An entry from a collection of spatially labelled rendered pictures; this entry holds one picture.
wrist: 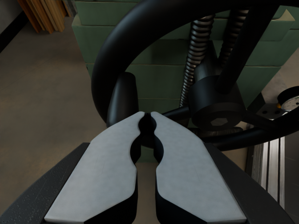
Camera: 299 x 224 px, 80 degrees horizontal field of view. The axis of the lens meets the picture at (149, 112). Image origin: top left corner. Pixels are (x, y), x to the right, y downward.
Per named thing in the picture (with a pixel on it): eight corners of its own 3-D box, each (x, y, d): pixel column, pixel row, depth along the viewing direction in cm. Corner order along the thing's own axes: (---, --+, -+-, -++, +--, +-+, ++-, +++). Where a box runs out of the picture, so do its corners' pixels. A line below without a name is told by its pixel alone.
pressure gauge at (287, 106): (271, 115, 45) (293, 95, 38) (265, 103, 47) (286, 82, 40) (295, 115, 45) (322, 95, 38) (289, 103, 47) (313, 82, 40)
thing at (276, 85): (250, 120, 52) (266, 104, 46) (239, 87, 59) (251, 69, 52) (279, 120, 52) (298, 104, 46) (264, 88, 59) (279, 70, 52)
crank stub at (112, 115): (143, 133, 13) (129, 144, 15) (145, 74, 16) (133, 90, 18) (110, 125, 12) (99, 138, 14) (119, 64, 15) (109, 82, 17)
